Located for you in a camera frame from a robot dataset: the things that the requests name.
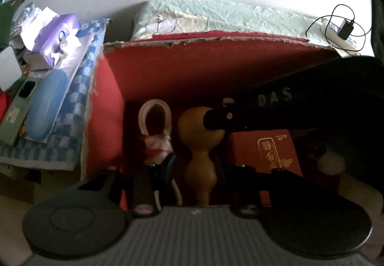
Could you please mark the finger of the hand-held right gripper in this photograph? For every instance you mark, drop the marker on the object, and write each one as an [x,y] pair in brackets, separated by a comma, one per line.
[231,103]
[214,120]

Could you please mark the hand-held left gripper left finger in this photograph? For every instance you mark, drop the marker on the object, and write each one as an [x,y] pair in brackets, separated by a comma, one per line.
[171,165]

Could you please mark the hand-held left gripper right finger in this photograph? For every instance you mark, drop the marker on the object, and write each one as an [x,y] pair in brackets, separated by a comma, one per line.
[220,170]

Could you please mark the tan wooden gourd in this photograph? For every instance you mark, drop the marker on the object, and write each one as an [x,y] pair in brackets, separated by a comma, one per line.
[195,140]

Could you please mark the small red printed box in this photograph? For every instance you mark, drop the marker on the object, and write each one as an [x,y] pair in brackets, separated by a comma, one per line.
[270,152]

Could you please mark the red cardboard box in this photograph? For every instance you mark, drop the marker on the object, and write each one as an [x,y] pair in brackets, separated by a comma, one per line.
[180,74]

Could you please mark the white power strip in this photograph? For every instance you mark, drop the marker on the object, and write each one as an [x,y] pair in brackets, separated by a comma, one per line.
[348,44]

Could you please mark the black charger plug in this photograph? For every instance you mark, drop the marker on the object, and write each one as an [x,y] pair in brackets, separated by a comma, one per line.
[345,29]

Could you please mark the blue checkered cloth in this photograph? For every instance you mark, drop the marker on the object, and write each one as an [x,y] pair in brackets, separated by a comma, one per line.
[75,104]

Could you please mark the blue glasses case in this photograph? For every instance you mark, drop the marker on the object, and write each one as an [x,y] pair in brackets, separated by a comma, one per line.
[45,104]

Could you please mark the purple tissue box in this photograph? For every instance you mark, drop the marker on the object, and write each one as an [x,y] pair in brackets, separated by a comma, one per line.
[57,32]

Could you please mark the red cloth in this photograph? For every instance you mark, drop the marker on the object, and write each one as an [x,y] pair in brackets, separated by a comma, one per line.
[2,107]

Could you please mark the white square card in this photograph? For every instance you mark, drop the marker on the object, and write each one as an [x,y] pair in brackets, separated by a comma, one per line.
[7,68]

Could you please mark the crumpled white papers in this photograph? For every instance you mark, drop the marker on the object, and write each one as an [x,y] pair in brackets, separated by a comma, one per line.
[33,32]

